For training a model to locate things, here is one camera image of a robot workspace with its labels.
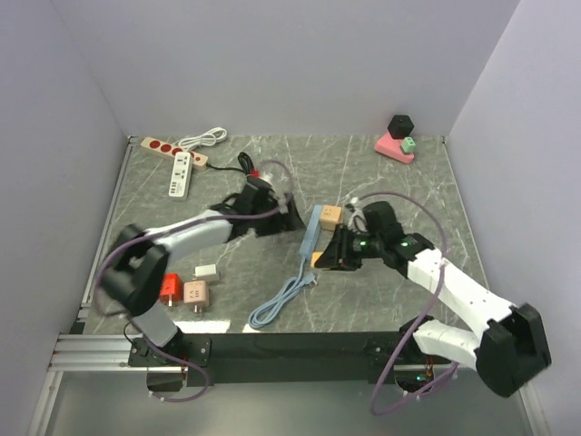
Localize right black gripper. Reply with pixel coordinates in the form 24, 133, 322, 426
314, 223, 384, 272

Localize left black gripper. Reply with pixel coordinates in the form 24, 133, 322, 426
250, 191, 303, 237

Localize yellow plug adapter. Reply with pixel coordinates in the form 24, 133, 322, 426
310, 252, 322, 268

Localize orange cube adapter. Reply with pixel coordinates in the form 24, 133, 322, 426
320, 204, 342, 232

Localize blue power strip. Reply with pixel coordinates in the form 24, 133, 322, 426
248, 203, 324, 330

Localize white charger plug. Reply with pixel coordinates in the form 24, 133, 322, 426
193, 264, 220, 282

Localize beige red power strip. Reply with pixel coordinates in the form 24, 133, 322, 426
140, 137, 209, 171

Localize white cord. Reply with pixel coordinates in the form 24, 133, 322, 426
174, 126, 229, 153

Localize beige pink cube adapter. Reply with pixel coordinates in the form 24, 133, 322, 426
182, 281, 210, 313

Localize red cube plug adapter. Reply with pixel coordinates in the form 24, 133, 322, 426
159, 273, 183, 307

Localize white usb power strip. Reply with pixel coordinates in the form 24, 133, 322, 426
168, 152, 192, 200

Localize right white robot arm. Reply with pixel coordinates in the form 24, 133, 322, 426
312, 202, 552, 398

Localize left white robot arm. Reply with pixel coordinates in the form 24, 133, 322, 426
94, 176, 305, 365

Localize green plug adapter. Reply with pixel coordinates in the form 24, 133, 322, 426
400, 136, 416, 154

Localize pink power strip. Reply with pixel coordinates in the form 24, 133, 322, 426
374, 133, 415, 164

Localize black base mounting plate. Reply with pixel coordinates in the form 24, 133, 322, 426
127, 332, 455, 392

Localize black cube adapter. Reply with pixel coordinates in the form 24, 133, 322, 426
388, 114, 414, 139

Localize black power strip cord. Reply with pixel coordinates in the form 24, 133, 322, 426
207, 151, 264, 178

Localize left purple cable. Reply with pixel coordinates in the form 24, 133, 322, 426
94, 159, 295, 404

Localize aluminium rail frame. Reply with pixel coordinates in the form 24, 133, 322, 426
32, 134, 543, 435

